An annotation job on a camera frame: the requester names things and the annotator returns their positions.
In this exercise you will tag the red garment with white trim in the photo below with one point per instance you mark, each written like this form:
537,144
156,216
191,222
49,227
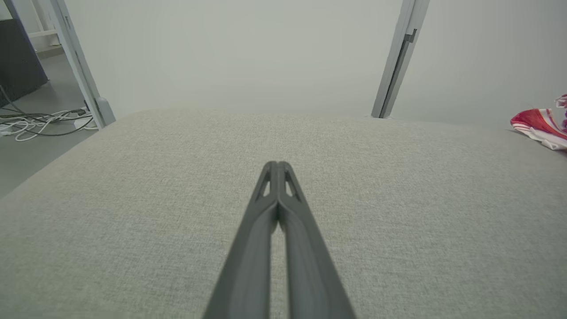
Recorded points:
538,122

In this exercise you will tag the dark grey panel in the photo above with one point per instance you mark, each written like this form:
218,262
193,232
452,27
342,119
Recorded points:
17,66

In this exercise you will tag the grey metal post dark groove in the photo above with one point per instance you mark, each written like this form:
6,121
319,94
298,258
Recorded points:
398,57

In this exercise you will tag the white shelf frame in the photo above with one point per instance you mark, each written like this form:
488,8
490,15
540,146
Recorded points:
44,33

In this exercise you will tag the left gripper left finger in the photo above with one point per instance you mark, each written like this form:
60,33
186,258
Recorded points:
248,266

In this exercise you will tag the grey metal post with foot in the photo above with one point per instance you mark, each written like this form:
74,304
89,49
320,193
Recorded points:
79,66

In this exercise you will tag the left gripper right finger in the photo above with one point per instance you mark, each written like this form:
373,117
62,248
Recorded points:
310,266

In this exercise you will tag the white power strip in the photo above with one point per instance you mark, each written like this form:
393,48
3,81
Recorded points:
84,124

